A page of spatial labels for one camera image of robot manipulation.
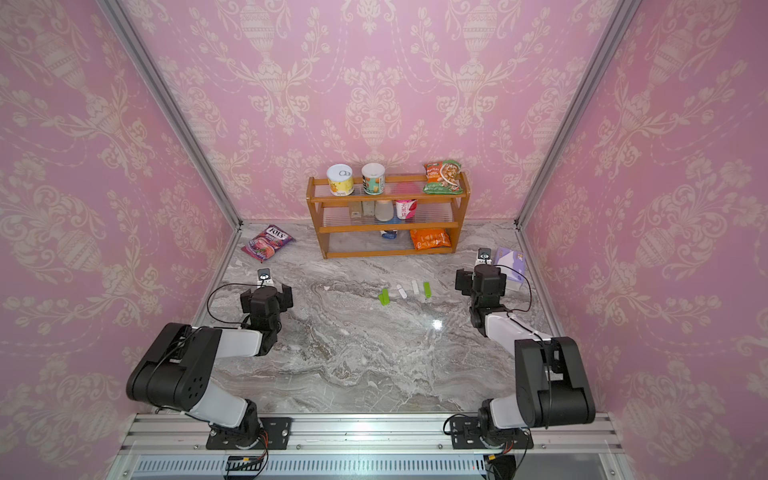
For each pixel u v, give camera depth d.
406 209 0.97
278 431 0.74
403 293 1.00
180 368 0.46
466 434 0.73
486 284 0.69
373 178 0.85
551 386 0.44
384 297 0.99
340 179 0.86
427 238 1.10
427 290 1.01
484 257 0.79
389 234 1.12
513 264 1.01
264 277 0.81
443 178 0.87
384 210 1.00
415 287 1.02
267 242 1.11
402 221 1.09
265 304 0.72
